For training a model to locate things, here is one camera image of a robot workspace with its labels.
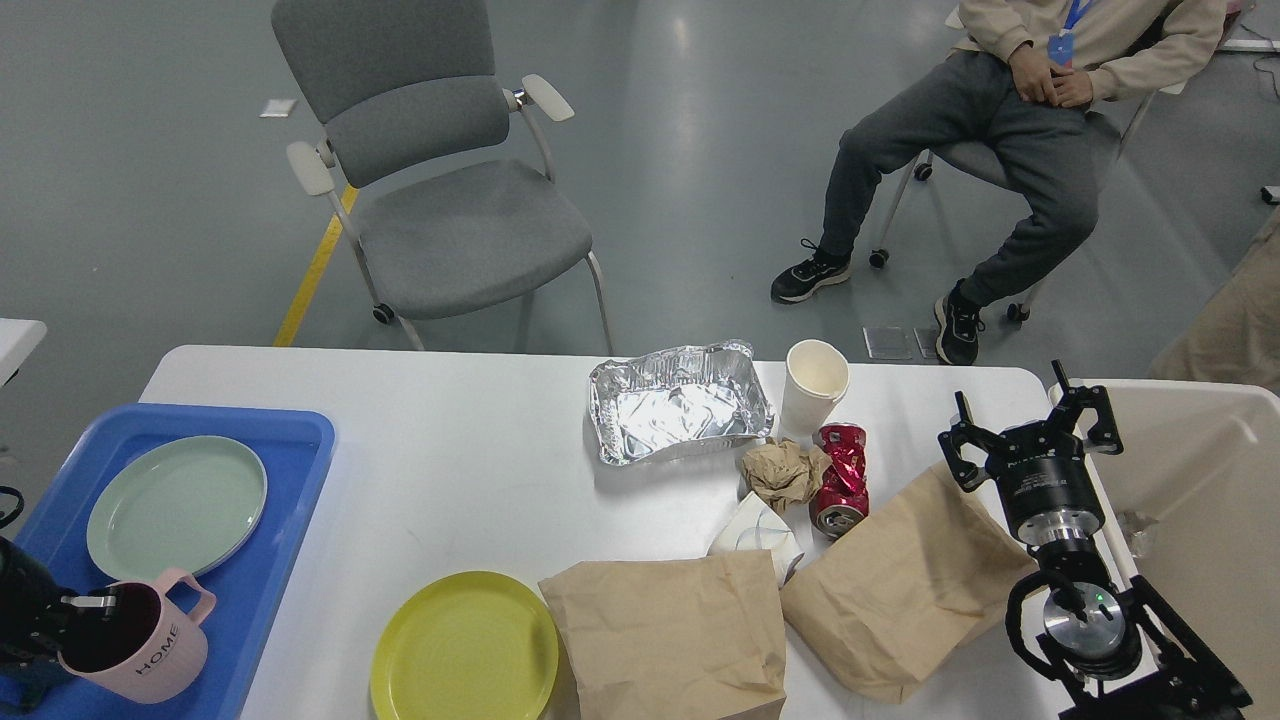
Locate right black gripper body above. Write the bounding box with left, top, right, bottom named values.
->
left=986, top=421, right=1105, bottom=546

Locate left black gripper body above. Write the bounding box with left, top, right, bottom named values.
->
left=1, top=538, right=70, bottom=673

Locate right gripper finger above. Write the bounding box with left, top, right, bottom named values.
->
left=938, top=391, right=1001, bottom=493
left=1050, top=359, right=1125, bottom=456

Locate dark teal mug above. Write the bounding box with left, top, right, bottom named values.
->
left=1, top=657, right=74, bottom=715

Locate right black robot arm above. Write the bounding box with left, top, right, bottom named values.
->
left=938, top=361, right=1253, bottom=719

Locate beige plastic bin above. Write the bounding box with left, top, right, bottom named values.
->
left=1092, top=379, right=1279, bottom=719

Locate right brown paper bag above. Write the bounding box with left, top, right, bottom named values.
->
left=781, top=462, right=1036, bottom=705

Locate brown paper bag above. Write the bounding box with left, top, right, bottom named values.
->
left=539, top=550, right=787, bottom=719
left=781, top=462, right=1036, bottom=705

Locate crushed red soda can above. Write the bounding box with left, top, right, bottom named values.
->
left=809, top=423, right=870, bottom=541

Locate pale green plate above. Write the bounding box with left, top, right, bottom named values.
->
left=86, top=436, right=269, bottom=582

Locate tan cloth at right edge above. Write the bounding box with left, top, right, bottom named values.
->
left=1148, top=210, right=1279, bottom=393

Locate crumpled brown paper ball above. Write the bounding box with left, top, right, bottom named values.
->
left=740, top=438, right=832, bottom=515

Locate white side table corner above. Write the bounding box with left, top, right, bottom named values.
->
left=0, top=316, right=49, bottom=386

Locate left brown paper bag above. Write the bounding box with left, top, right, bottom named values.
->
left=539, top=550, right=787, bottom=719

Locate aluminium foil tray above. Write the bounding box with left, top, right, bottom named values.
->
left=589, top=340, right=774, bottom=468

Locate seated person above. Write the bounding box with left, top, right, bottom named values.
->
left=771, top=1, right=1228, bottom=366

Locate yellow plate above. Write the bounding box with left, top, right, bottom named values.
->
left=369, top=571, right=561, bottom=719

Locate grey office chair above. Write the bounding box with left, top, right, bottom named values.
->
left=270, top=1, right=605, bottom=348

